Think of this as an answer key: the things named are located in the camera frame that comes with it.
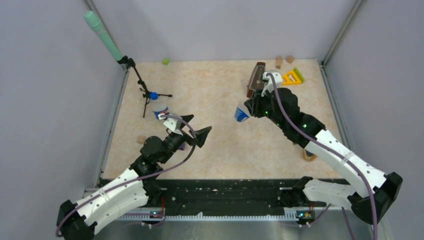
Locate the mint green microphone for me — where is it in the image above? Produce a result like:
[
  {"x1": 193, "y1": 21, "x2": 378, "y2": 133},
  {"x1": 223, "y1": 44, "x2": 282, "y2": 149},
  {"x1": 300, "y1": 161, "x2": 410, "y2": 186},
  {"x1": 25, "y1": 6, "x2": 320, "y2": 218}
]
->
[{"x1": 83, "y1": 10, "x2": 124, "y2": 64}]

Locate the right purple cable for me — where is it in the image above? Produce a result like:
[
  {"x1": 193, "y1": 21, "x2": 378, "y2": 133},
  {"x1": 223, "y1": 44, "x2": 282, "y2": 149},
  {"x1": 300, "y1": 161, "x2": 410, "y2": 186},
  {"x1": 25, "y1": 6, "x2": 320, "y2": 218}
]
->
[{"x1": 266, "y1": 72, "x2": 379, "y2": 240}]

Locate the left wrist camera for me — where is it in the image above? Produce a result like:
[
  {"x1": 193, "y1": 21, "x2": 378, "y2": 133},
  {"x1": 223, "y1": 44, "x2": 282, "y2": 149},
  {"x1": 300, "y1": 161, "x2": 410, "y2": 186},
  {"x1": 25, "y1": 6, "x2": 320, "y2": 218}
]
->
[{"x1": 163, "y1": 117, "x2": 183, "y2": 136}]

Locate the blue labelled white jar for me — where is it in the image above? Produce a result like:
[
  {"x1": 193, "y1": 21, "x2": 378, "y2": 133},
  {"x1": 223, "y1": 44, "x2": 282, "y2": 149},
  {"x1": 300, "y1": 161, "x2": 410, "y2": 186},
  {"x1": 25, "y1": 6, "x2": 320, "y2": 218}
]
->
[{"x1": 151, "y1": 101, "x2": 169, "y2": 120}]

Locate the clear crushed plastic bottle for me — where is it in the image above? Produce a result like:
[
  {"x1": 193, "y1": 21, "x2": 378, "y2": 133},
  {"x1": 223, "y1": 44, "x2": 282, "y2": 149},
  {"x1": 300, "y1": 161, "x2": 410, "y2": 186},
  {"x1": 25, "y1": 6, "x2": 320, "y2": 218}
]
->
[{"x1": 234, "y1": 103, "x2": 251, "y2": 123}]

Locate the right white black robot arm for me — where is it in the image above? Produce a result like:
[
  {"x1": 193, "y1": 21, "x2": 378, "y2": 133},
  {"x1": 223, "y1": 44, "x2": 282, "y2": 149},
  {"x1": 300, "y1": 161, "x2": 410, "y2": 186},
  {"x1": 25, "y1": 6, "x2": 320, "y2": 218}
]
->
[{"x1": 234, "y1": 88, "x2": 403, "y2": 225}]

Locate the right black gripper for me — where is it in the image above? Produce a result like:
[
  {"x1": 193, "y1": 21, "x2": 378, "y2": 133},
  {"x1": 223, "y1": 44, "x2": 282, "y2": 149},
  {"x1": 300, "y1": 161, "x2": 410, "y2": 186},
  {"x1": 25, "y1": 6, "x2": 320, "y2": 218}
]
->
[{"x1": 245, "y1": 86, "x2": 286, "y2": 130}]

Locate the black microphone tripod stand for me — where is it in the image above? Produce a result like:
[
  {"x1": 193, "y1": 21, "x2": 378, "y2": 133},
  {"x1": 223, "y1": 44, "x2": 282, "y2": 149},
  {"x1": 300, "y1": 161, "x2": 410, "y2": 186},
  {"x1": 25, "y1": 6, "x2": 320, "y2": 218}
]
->
[{"x1": 117, "y1": 55, "x2": 173, "y2": 118}]

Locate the small green block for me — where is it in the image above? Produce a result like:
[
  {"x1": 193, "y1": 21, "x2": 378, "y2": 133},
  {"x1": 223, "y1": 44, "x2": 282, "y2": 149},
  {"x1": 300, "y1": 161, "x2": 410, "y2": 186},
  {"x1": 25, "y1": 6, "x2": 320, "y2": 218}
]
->
[{"x1": 162, "y1": 58, "x2": 170, "y2": 66}]

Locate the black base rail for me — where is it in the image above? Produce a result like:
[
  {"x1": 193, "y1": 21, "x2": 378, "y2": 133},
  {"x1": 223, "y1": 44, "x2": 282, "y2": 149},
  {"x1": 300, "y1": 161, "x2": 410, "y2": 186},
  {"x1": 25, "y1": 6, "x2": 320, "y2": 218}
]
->
[{"x1": 99, "y1": 177, "x2": 349, "y2": 221}]

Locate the beige wooden cube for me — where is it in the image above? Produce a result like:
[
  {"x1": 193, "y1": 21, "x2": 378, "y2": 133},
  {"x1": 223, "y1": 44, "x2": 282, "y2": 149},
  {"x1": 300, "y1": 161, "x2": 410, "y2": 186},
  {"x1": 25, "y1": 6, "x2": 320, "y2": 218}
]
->
[{"x1": 136, "y1": 135, "x2": 146, "y2": 145}]

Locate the small wooden cube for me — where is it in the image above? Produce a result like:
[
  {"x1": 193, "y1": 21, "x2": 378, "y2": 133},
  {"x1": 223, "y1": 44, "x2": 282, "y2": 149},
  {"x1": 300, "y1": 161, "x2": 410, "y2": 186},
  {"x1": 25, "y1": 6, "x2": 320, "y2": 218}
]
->
[{"x1": 285, "y1": 55, "x2": 296, "y2": 64}]

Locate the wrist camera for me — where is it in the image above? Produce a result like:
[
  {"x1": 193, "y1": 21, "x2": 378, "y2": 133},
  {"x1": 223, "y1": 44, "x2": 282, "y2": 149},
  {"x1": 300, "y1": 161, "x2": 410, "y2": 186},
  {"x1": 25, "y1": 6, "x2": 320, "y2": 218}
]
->
[
  {"x1": 163, "y1": 117, "x2": 183, "y2": 136},
  {"x1": 261, "y1": 70, "x2": 283, "y2": 97}
]

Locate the tall wooden block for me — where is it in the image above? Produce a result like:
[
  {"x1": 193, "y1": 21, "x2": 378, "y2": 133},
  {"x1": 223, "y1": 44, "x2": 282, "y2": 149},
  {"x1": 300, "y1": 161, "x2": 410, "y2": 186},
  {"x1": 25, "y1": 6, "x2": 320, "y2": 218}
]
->
[{"x1": 275, "y1": 55, "x2": 284, "y2": 69}]

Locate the orange juice bottle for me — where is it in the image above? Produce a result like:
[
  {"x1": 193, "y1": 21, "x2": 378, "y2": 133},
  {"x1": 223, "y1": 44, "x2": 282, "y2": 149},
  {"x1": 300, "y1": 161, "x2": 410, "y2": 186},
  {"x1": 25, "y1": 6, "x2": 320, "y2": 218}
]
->
[{"x1": 302, "y1": 149, "x2": 317, "y2": 162}]

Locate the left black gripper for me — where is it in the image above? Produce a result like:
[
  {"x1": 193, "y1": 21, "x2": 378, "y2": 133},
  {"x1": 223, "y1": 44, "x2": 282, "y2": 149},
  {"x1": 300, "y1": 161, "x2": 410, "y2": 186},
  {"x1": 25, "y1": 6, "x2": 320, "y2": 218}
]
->
[{"x1": 159, "y1": 114, "x2": 212, "y2": 164}]

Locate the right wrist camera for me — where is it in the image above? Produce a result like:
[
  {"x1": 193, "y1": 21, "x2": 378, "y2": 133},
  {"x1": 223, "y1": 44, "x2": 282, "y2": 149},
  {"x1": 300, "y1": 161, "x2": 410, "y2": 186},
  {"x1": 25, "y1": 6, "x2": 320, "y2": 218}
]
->
[{"x1": 261, "y1": 70, "x2": 283, "y2": 97}]

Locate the brown metronome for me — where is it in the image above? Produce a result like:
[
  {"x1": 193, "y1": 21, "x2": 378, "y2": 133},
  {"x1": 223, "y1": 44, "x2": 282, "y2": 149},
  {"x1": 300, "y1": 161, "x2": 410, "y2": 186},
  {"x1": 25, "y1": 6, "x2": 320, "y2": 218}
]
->
[{"x1": 246, "y1": 61, "x2": 266, "y2": 99}]

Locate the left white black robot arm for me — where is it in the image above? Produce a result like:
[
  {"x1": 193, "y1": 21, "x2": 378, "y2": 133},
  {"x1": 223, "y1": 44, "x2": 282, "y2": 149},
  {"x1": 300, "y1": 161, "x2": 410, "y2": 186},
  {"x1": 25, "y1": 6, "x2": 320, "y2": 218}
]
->
[{"x1": 55, "y1": 113, "x2": 212, "y2": 240}]

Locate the yellow triangle toy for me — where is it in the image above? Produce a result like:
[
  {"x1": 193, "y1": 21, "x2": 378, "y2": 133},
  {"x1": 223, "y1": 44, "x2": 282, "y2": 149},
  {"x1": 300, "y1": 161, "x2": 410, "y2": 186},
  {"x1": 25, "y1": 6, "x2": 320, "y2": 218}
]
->
[{"x1": 282, "y1": 67, "x2": 305, "y2": 86}]

